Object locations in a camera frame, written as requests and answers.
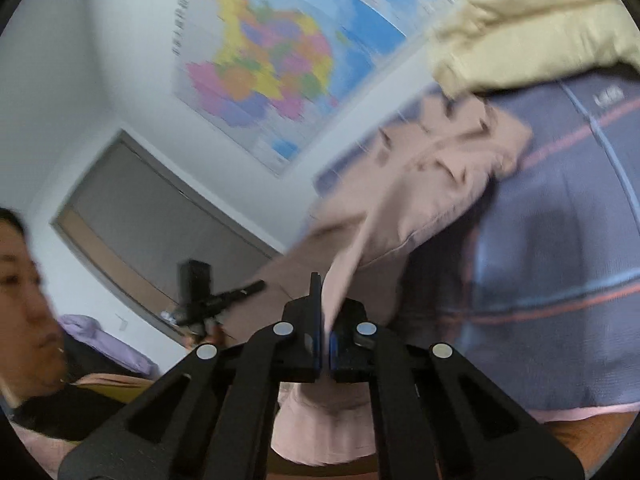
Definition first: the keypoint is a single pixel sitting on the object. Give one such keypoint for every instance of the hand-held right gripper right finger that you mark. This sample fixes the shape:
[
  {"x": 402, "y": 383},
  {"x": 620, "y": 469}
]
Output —
[{"x": 340, "y": 355}]

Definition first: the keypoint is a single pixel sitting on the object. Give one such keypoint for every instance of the lilac cloth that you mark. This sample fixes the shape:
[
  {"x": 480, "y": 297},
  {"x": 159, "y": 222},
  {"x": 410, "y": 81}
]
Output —
[{"x": 110, "y": 340}]

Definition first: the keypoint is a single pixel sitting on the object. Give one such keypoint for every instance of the colourful wall map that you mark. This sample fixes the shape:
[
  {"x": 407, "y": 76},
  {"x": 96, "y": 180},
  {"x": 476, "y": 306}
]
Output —
[{"x": 300, "y": 50}]

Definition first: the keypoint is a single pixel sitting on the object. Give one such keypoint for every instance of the cream jacket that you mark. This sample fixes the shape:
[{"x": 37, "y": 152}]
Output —
[{"x": 525, "y": 25}]

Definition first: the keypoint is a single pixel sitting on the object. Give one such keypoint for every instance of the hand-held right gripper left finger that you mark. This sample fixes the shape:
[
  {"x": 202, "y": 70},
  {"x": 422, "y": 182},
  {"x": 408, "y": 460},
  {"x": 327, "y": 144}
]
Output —
[{"x": 315, "y": 320}]

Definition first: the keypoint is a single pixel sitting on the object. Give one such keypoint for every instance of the pink jacket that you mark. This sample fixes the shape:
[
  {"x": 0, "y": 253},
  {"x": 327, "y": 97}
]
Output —
[{"x": 400, "y": 195}]

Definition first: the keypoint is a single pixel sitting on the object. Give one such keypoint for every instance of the person's face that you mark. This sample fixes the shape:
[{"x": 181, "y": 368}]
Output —
[{"x": 25, "y": 310}]

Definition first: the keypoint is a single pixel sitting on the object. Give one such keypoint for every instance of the person's left hand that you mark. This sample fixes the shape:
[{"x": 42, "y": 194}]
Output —
[{"x": 212, "y": 335}]

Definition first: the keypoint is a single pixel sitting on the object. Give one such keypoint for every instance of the person's clothed torso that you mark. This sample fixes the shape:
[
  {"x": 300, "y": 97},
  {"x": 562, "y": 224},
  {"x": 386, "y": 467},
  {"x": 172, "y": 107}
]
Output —
[{"x": 75, "y": 410}]

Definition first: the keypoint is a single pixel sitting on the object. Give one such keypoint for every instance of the grey wooden door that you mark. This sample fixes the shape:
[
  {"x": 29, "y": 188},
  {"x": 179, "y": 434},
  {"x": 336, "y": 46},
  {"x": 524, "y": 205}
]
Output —
[{"x": 150, "y": 230}]

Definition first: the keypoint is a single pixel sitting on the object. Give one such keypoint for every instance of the purple plaid bed sheet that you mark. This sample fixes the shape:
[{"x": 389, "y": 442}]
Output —
[{"x": 550, "y": 235}]

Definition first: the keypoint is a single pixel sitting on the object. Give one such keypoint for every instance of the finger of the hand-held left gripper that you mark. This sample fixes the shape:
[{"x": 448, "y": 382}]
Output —
[{"x": 240, "y": 292}]

